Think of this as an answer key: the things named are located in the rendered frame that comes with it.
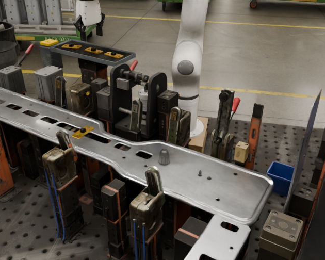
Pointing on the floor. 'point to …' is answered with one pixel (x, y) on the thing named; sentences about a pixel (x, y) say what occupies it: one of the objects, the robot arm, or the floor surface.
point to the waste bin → (1, 48)
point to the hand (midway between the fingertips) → (91, 35)
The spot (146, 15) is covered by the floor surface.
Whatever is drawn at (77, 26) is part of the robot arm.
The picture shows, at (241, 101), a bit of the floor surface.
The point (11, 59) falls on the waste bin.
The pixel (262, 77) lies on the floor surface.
